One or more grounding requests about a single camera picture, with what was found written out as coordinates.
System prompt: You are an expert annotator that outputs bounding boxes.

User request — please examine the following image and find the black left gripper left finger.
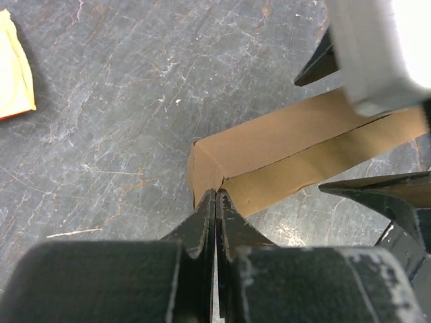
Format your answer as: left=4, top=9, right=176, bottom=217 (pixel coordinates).
left=1, top=190, right=216, bottom=322

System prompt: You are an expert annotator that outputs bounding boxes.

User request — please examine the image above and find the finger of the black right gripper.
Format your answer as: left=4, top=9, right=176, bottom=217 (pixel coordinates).
left=319, top=171, right=430, bottom=253
left=294, top=28, right=339, bottom=87

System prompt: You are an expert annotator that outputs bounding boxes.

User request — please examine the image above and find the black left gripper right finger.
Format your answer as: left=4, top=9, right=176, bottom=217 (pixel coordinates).
left=215, top=190, right=424, bottom=322

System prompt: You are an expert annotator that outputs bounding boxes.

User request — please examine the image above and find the brown cardboard box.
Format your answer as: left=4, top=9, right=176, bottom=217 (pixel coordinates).
left=187, top=89, right=428, bottom=216

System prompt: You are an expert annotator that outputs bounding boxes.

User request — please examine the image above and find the cassava chips snack bag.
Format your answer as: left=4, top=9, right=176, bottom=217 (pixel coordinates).
left=1, top=9, right=36, bottom=119

